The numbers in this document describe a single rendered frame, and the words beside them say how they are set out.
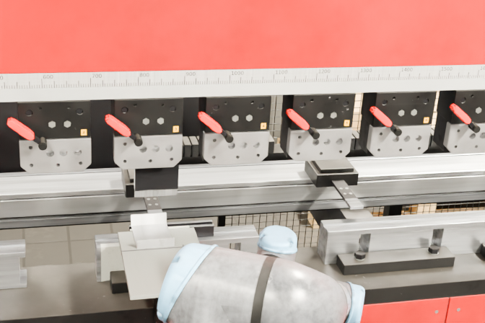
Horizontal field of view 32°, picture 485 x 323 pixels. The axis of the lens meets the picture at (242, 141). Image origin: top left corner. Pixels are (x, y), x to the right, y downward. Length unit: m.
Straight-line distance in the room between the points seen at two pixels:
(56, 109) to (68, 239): 2.15
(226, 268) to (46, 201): 1.13
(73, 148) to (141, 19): 0.32
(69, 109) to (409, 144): 0.80
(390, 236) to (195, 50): 0.72
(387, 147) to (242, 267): 0.95
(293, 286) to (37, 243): 2.86
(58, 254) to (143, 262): 1.97
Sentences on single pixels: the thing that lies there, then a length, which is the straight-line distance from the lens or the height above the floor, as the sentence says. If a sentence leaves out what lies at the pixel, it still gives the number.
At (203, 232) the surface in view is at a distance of 2.02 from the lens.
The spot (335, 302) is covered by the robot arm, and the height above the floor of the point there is 1.34.
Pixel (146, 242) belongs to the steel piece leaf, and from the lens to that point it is 1.91.
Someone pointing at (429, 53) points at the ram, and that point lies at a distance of 1.98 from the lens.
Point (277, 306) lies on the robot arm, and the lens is 1.11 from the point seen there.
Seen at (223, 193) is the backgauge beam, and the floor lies 0.96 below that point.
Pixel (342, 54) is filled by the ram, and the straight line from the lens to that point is 1.89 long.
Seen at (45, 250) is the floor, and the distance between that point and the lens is 3.86.
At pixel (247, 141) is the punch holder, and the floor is 1.23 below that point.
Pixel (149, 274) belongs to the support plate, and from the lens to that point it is 1.83.
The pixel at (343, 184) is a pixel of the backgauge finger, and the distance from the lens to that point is 2.26.
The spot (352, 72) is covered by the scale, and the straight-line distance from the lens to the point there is 1.91.
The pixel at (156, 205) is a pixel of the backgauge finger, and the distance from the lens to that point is 2.08.
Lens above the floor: 1.99
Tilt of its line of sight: 24 degrees down
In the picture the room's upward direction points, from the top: 4 degrees clockwise
